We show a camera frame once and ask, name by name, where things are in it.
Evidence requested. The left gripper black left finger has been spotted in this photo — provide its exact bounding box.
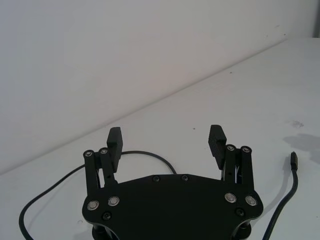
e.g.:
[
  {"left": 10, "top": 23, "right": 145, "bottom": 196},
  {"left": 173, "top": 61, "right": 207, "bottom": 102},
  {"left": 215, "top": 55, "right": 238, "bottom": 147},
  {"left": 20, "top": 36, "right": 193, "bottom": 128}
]
[{"left": 83, "top": 126, "right": 123, "bottom": 198}]

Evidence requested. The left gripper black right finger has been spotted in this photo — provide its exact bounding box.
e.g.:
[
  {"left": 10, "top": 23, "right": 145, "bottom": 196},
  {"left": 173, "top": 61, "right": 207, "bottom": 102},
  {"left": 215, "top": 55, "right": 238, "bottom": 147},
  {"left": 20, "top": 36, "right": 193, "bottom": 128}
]
[{"left": 208, "top": 124, "right": 256, "bottom": 193}]

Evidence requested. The black cable with plug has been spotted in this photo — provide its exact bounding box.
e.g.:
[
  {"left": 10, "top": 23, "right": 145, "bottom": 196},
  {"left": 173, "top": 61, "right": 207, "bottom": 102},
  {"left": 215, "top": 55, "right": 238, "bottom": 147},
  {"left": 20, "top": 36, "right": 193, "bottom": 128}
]
[{"left": 18, "top": 149, "right": 300, "bottom": 240}]

